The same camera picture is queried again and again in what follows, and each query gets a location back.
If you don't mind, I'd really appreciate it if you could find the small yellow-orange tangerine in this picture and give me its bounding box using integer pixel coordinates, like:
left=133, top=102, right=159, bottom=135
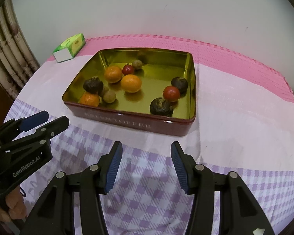
left=120, top=74, right=142, bottom=93

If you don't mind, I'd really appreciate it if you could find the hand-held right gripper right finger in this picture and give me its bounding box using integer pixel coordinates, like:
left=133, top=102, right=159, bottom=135
left=171, top=141, right=276, bottom=235

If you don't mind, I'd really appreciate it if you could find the large orange tangerine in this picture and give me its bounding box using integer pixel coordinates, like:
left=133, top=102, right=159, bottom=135
left=79, top=92, right=100, bottom=107

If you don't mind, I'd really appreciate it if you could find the dark brown water chestnut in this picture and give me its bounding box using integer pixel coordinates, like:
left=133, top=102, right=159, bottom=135
left=83, top=76, right=104, bottom=95
left=171, top=76, right=189, bottom=93
left=149, top=97, right=174, bottom=117

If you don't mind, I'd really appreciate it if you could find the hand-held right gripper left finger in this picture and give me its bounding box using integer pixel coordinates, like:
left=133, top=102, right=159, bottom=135
left=20, top=141, right=123, bottom=235

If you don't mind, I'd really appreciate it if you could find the red cherry tomato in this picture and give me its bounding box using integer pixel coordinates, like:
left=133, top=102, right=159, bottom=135
left=163, top=86, right=181, bottom=102
left=122, top=64, right=135, bottom=76

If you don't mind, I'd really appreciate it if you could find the deep orange tangerine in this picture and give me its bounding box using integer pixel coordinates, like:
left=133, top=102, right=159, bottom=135
left=104, top=66, right=123, bottom=84

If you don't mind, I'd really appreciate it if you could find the dark wooden cabinet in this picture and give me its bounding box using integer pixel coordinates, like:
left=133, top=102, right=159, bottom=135
left=0, top=76, right=20, bottom=130

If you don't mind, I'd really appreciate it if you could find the green and white tissue box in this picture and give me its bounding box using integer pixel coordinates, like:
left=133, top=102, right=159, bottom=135
left=52, top=33, right=86, bottom=63

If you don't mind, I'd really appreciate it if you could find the person's left hand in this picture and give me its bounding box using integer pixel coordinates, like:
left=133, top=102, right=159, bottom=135
left=0, top=184, right=28, bottom=222

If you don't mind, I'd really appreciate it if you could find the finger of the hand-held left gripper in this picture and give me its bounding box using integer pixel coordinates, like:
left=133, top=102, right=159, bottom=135
left=0, top=110, right=50, bottom=136
left=1, top=116, right=70, bottom=152

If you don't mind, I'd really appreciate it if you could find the pink purple checked tablecloth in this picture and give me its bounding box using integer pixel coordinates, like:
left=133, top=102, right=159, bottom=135
left=4, top=35, right=294, bottom=235

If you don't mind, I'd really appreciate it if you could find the red rectangular tin box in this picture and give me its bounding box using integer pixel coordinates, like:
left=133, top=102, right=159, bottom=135
left=62, top=48, right=196, bottom=137

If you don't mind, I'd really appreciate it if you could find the beige patterned curtain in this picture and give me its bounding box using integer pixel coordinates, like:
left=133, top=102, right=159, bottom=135
left=0, top=0, right=41, bottom=101

